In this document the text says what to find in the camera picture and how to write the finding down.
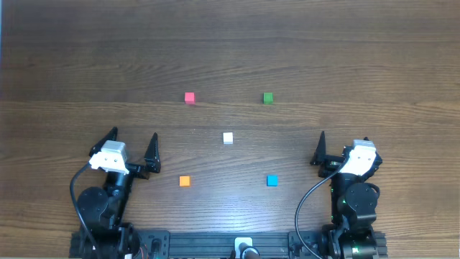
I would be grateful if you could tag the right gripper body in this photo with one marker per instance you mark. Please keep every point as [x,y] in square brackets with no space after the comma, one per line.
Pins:
[332,163]

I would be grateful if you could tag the green cube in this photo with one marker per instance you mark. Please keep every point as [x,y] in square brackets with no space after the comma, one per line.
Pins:
[268,98]

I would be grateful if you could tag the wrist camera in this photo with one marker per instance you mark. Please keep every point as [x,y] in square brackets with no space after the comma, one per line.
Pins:
[361,158]
[109,156]

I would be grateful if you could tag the white cube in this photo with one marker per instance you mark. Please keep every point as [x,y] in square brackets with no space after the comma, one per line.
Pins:
[228,137]

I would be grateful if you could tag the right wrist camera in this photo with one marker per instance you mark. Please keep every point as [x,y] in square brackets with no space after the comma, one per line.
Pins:
[361,158]

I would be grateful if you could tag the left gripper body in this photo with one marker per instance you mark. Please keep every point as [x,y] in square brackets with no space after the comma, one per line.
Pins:
[138,171]

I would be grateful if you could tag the mounting rail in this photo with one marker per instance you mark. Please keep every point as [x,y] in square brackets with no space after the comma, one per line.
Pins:
[208,245]

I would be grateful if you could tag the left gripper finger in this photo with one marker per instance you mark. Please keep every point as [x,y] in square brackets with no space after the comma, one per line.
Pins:
[106,138]
[152,158]

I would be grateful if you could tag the pink cube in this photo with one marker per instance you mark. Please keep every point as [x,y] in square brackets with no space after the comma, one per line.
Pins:
[189,98]

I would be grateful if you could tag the blue cube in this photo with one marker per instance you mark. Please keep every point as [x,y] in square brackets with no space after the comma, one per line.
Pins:
[272,180]

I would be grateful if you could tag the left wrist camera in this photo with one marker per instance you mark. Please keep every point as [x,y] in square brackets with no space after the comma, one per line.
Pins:
[109,156]

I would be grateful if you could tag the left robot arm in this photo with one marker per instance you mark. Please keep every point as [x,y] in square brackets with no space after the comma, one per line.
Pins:
[93,208]

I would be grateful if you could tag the orange cube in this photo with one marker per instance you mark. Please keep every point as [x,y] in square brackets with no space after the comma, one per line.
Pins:
[184,181]

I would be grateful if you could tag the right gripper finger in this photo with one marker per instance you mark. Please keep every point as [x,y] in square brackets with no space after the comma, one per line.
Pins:
[379,162]
[320,151]

